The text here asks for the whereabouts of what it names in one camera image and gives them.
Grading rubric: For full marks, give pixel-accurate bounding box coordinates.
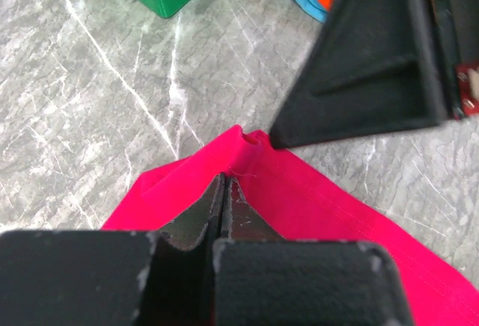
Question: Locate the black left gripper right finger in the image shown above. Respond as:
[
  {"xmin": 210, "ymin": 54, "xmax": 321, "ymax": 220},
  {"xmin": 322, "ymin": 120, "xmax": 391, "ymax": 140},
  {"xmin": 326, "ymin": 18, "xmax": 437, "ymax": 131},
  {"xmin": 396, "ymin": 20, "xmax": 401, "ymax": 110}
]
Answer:
[{"xmin": 213, "ymin": 179, "xmax": 413, "ymax": 325}]

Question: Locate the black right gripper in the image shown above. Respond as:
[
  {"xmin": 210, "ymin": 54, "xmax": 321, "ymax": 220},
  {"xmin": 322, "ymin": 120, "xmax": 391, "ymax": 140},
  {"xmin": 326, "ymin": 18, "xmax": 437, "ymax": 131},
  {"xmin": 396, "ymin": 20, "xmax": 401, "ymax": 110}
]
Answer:
[{"xmin": 269, "ymin": 0, "xmax": 478, "ymax": 149}]

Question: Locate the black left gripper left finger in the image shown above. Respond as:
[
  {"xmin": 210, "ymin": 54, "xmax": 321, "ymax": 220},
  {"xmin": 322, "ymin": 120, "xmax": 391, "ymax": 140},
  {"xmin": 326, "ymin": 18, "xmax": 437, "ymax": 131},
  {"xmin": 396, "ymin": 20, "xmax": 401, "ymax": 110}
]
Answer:
[{"xmin": 1, "ymin": 175, "xmax": 225, "ymax": 325}]

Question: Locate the crimson red t shirt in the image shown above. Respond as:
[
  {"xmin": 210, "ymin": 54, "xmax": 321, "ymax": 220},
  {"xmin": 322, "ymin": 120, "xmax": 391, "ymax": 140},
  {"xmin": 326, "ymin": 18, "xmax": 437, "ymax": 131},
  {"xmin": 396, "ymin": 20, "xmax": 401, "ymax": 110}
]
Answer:
[{"xmin": 104, "ymin": 126, "xmax": 478, "ymax": 325}]

